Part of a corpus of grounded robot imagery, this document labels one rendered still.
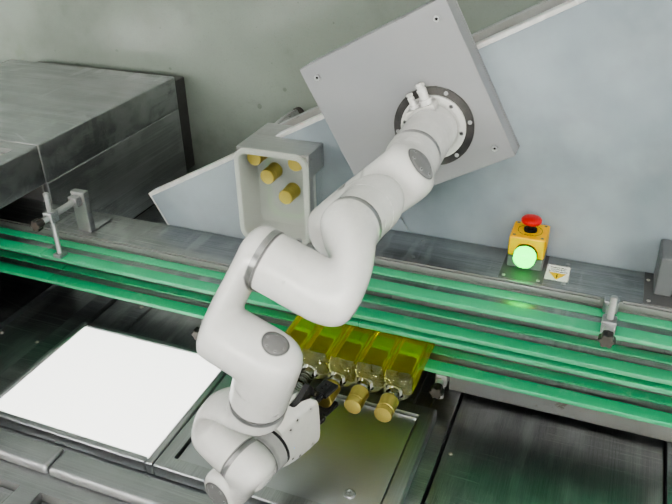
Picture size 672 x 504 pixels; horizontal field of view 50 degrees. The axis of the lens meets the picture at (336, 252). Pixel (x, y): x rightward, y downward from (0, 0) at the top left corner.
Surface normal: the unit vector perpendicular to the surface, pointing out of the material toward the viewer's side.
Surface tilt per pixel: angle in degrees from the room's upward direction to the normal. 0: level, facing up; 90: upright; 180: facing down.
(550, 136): 0
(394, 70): 2
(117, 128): 90
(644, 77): 0
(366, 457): 90
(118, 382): 90
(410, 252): 90
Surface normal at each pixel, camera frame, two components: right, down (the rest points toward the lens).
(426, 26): -0.33, 0.47
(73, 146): 0.93, 0.17
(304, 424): 0.80, 0.28
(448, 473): 0.00, -0.87
